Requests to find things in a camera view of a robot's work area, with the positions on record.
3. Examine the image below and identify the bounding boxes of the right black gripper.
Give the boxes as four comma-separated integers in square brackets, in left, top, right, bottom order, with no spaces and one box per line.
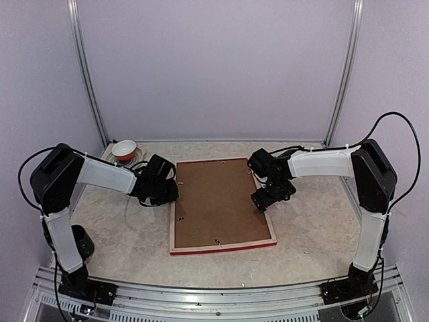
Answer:
[251,177,296,213]

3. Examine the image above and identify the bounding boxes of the brown cardboard backing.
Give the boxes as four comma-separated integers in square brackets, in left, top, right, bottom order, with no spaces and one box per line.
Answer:
[174,159,271,249]

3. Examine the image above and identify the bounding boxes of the wooden red picture frame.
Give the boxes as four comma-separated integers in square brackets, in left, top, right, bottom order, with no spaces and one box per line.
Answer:
[169,157,278,256]

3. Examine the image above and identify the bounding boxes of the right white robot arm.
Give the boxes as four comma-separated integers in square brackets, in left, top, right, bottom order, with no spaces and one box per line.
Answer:
[247,139,397,298]

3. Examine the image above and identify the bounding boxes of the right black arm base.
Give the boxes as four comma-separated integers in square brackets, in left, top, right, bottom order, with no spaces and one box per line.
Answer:
[320,264,379,305]

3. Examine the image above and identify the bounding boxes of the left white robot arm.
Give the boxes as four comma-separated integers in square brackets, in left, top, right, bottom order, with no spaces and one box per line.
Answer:
[30,144,179,299]

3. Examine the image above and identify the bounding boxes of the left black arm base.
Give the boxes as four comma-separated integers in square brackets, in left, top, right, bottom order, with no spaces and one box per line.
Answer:
[58,264,117,306]

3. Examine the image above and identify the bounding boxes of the grey round plate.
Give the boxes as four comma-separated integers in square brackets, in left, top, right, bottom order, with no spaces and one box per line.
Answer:
[106,148,147,167]

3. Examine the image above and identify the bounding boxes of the orange white bowl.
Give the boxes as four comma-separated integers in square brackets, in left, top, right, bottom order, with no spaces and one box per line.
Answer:
[111,140,137,162]

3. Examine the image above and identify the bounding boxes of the black cylindrical cup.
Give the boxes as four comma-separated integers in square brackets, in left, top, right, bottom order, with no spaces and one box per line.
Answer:
[71,225,95,261]

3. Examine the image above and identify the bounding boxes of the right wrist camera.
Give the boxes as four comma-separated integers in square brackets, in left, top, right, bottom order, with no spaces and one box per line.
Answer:
[247,148,275,178]

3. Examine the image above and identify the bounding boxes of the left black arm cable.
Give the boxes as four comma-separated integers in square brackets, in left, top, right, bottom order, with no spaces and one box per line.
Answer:
[18,146,58,211]

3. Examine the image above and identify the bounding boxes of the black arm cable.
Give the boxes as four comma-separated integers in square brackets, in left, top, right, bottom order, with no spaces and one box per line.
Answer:
[360,111,422,209]
[18,146,58,211]

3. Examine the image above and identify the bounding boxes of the aluminium front rail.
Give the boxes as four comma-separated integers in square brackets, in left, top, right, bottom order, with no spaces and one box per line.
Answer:
[23,266,415,321]

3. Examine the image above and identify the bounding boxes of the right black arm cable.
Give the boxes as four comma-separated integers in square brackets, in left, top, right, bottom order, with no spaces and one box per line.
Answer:
[360,111,422,209]

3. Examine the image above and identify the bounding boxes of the left aluminium post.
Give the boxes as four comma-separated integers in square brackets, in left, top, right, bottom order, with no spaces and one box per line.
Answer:
[67,0,109,148]

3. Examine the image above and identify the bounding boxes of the aluminium post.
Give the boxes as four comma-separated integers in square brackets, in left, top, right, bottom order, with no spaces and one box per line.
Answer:
[67,0,109,148]
[323,0,365,147]

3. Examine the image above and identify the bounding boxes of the right aluminium post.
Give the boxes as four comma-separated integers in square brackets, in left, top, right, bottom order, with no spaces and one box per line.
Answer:
[323,0,365,147]

